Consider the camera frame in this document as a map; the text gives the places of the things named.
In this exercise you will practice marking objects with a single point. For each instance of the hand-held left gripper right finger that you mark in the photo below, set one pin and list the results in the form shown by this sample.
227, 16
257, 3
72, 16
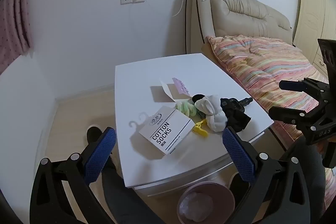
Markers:
237, 153

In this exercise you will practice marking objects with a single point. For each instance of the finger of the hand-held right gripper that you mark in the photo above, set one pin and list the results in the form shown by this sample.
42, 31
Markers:
286, 113
294, 86

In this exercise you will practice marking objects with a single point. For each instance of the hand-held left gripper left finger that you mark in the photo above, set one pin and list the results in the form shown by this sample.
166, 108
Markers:
101, 154

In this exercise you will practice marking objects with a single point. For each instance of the pink waste bin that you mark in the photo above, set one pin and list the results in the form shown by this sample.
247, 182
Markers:
225, 192

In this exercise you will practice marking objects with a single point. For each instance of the yellow clothes peg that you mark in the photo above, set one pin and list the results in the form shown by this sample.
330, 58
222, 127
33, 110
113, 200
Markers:
199, 129

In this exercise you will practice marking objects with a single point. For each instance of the white socks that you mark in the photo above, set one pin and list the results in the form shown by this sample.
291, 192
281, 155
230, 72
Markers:
214, 113

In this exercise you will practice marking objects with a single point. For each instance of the green hair scrunchie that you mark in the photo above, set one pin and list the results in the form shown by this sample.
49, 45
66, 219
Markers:
186, 108

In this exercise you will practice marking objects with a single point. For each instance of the white cardboard sock box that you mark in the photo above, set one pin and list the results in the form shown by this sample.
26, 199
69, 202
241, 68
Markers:
165, 129

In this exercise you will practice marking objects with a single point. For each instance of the white and pink card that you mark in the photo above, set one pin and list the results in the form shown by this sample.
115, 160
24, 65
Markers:
174, 90

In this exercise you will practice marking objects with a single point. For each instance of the black shoe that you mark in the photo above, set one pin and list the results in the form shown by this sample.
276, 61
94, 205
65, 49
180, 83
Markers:
237, 184
93, 134

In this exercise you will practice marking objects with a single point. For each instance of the striped pink quilt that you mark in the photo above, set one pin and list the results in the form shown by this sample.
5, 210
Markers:
267, 66

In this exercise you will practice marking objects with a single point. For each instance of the person's left leg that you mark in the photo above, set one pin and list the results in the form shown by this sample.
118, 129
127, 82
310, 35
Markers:
123, 197

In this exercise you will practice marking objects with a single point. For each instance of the clear plastic bin liner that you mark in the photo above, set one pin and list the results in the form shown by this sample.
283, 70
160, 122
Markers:
197, 205

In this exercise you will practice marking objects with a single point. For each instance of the cream wardrobe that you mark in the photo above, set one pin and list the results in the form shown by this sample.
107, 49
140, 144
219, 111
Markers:
312, 11

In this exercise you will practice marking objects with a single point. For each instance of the white bedside table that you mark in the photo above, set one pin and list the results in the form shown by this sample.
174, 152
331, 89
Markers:
147, 82

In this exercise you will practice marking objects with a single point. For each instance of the tan mattress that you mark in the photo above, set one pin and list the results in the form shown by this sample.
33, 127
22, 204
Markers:
208, 52

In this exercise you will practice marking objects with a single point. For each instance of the beige padded headboard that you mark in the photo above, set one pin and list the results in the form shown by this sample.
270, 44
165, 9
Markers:
236, 8

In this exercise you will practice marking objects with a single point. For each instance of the pink curtain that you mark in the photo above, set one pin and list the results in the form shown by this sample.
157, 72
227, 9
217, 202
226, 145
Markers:
14, 24

